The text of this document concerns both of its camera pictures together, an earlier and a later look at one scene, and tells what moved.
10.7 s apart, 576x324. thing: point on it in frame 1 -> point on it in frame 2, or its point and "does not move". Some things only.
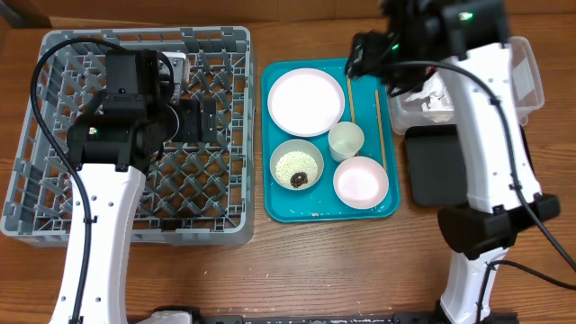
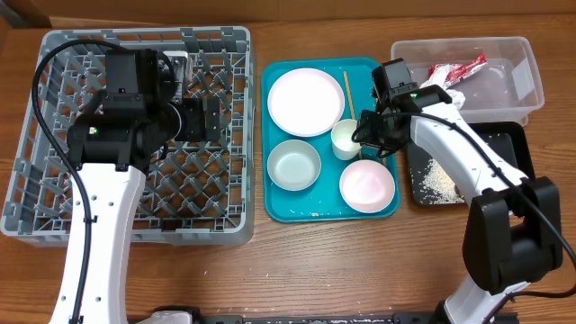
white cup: x=345 y=140 does not move
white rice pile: x=293 y=162 -> x=436 y=185
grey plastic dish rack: x=198 y=193 does not move
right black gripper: x=360 y=53 -> x=372 y=133
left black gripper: x=191 y=132 does not move
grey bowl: x=292 y=146 does not move
